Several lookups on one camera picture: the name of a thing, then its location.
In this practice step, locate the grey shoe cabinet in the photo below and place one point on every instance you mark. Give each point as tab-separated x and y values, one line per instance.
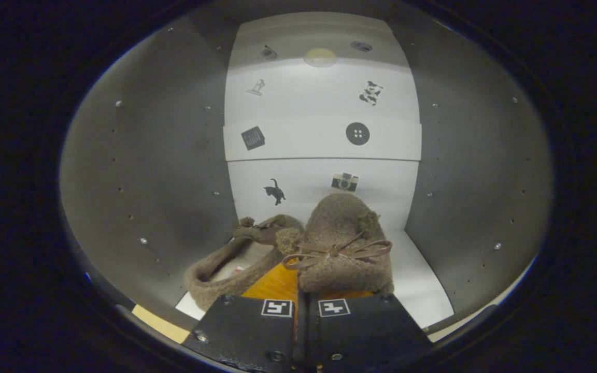
148	155

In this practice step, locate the round cabinet light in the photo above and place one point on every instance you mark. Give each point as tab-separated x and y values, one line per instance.
321	57

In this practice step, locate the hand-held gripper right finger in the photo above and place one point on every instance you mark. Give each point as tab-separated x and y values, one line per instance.
371	331

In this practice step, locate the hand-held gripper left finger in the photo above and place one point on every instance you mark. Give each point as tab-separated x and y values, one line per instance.
246	331

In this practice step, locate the brown fuzzy shoe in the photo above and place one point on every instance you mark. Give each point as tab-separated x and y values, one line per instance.
340	223
210	274

